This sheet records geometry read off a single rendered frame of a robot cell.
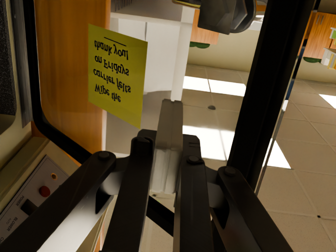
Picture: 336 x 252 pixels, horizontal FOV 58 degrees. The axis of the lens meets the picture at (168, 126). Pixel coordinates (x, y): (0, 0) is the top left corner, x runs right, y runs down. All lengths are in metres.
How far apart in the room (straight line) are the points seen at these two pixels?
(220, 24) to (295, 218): 2.33
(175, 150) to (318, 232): 2.31
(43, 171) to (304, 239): 2.07
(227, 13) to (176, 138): 0.07
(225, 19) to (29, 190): 0.29
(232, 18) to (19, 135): 0.33
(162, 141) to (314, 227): 2.33
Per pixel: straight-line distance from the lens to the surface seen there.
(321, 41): 5.83
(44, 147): 0.44
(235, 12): 0.19
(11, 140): 0.41
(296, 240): 2.30
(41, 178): 0.40
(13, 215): 0.36
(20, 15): 0.41
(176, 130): 0.18
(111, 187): 0.16
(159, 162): 0.16
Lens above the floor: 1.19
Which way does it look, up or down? 27 degrees up
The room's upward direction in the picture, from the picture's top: 172 degrees counter-clockwise
